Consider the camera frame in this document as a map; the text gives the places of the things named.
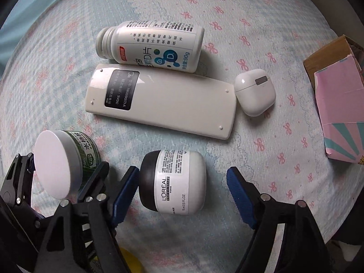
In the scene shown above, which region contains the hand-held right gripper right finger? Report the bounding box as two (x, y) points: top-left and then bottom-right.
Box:
(227, 166), (334, 273)

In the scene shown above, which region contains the yellow object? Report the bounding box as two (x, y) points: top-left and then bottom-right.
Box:
(118, 246), (143, 273)

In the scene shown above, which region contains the green jar with white lid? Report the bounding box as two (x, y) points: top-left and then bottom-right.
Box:
(33, 130), (100, 200)

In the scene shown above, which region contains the white pill bottle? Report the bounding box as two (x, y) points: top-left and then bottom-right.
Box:
(95, 20), (205, 74)

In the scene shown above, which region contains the white earbuds case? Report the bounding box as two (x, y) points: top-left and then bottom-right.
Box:
(234, 69), (277, 117)

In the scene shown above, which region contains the white remote control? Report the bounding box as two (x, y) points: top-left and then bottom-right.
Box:
(85, 64), (237, 141)

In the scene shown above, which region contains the white and black cream jar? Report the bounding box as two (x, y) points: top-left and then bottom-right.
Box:
(139, 149), (207, 214)

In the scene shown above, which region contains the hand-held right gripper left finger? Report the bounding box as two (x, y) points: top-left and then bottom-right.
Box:
(37, 166), (140, 273)

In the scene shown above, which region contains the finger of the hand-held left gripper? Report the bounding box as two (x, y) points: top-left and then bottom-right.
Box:
(71, 162), (111, 204)
(0, 152), (39, 209)

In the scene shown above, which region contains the teal cloth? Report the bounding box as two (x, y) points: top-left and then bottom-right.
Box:
(0, 6), (37, 77)

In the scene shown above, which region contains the pink cardboard box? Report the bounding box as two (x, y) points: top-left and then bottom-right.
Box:
(303, 35), (364, 165)

